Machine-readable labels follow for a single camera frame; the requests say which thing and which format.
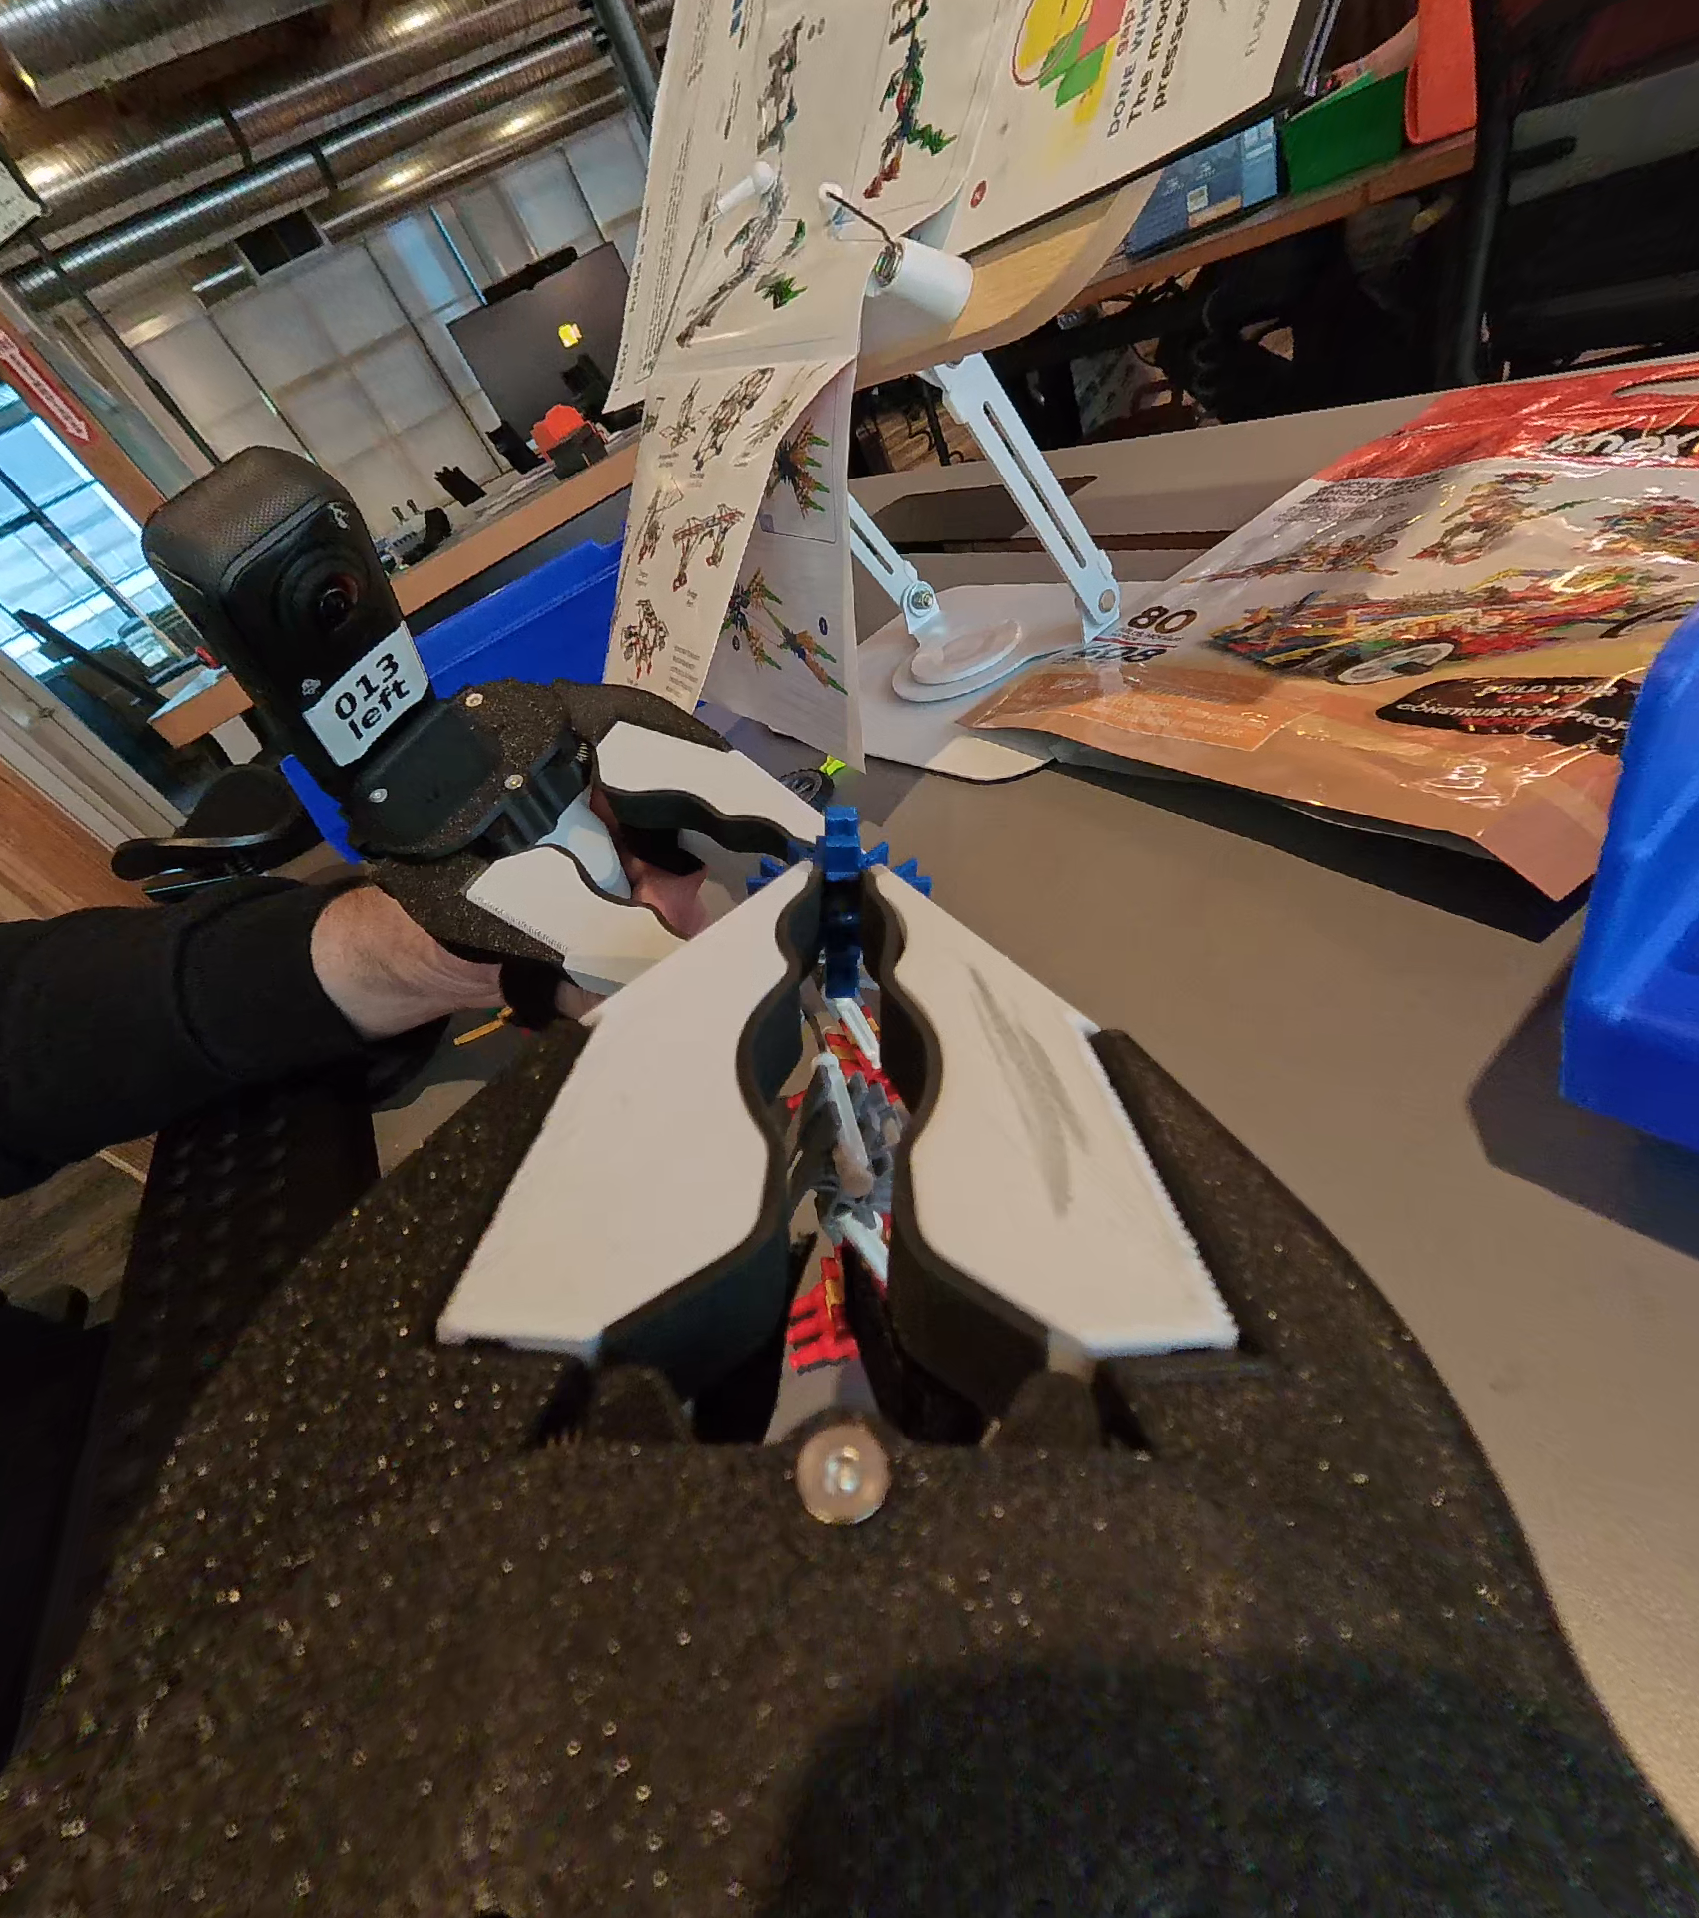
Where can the black steel column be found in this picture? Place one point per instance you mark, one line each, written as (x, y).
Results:
(630, 55)

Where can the blue plastic bin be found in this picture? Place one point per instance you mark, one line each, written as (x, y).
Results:
(1691, 932)
(518, 631)

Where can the orange plastic object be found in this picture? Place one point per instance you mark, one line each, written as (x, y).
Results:
(563, 437)

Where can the toy instruction booklet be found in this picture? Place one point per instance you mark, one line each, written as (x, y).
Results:
(790, 179)

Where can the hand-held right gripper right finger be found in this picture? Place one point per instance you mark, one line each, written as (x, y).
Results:
(1070, 1198)

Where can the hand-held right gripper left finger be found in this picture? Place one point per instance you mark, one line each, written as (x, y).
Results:
(613, 1181)

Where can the person's left hand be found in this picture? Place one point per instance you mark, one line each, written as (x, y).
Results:
(397, 978)

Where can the black monitor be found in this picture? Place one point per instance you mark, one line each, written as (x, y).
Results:
(535, 335)

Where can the printed toy set bag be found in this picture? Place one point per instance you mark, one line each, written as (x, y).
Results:
(1390, 662)

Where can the wooden side table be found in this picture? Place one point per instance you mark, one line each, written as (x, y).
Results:
(1327, 208)

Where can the red wall sign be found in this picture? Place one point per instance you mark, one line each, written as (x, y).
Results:
(37, 384)

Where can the green plastic bin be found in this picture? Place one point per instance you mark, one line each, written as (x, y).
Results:
(1338, 130)

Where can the white book stand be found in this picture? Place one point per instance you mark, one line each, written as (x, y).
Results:
(1025, 493)

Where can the silver air duct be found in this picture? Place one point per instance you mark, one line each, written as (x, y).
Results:
(343, 165)
(160, 43)

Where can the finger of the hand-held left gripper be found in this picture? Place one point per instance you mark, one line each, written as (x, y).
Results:
(563, 912)
(708, 787)

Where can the orange fabric object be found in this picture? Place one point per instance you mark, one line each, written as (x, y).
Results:
(1441, 70)

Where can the wooden work table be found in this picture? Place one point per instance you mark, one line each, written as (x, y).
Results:
(489, 531)

